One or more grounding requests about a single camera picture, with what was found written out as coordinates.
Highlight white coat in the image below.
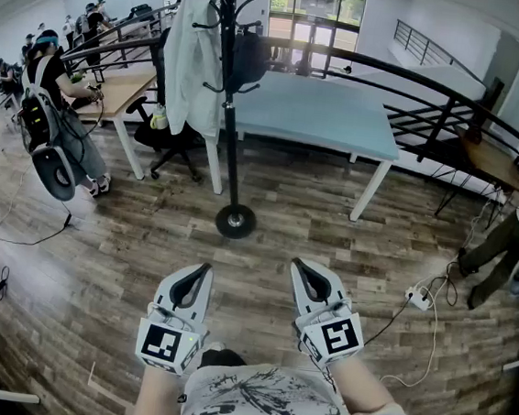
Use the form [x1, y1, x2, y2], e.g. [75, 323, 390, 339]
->
[155, 0, 236, 142]

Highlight dark blue cloth garment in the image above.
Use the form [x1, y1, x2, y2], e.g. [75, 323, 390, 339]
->
[228, 29, 275, 95]

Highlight yellow green cup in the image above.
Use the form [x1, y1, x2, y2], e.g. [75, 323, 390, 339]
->
[149, 102, 171, 132]

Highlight black office chair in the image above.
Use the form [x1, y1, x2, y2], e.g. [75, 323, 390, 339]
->
[118, 22, 219, 186]

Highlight person's black shoe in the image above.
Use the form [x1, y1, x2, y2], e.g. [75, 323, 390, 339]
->
[198, 341, 249, 373]

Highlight light blue table, white legs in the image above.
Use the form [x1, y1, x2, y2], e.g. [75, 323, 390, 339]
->
[194, 64, 409, 227]

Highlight glass entrance door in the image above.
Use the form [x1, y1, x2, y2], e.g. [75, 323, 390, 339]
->
[260, 0, 368, 82]

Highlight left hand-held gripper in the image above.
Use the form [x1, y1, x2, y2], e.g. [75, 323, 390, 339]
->
[133, 257, 216, 378]

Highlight dark wooden table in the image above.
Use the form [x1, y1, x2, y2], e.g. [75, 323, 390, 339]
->
[445, 124, 519, 225]

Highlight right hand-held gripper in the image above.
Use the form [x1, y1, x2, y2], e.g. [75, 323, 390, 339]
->
[280, 256, 373, 376]

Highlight white power strip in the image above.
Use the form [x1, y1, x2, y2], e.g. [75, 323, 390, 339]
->
[403, 285, 434, 312]

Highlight dark bag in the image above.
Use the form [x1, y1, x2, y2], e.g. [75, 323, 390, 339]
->
[461, 123, 485, 147]

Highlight wooden desk, white legs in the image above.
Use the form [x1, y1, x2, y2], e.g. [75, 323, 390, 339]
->
[53, 61, 160, 182]

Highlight person's left forearm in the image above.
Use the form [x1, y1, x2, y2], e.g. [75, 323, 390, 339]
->
[131, 362, 193, 415]

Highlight person's white printed shirt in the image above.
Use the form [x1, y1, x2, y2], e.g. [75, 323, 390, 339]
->
[122, 349, 448, 415]

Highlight person's right forearm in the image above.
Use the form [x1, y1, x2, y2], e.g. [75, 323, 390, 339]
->
[324, 352, 400, 415]

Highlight black metal coat rack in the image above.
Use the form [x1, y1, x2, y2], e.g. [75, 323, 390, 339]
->
[169, 0, 282, 242]

